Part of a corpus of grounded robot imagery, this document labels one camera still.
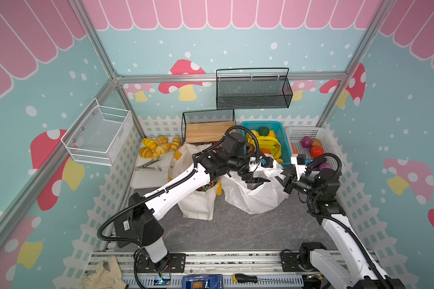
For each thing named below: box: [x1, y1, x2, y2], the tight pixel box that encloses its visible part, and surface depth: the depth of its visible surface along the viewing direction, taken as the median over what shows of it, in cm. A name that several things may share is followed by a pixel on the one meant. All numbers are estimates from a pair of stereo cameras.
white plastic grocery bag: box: [221, 165, 289, 215], surface depth 81 cm
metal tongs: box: [135, 157, 163, 171], surface depth 105 cm
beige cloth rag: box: [78, 255, 128, 289], surface depth 72 cm
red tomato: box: [310, 145, 325, 159], surface depth 107 cm
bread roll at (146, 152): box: [139, 146, 154, 159], surface depth 111 cm
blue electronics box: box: [182, 274, 224, 289], surface depth 67 cm
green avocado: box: [258, 126, 270, 137], surface depth 115 cm
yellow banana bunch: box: [245, 130, 284, 163], surface depth 108 cm
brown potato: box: [311, 138, 322, 147], surface depth 114 cm
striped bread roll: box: [142, 137, 157, 150], surface depth 115 cm
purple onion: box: [299, 136, 313, 149], surface depth 114 cm
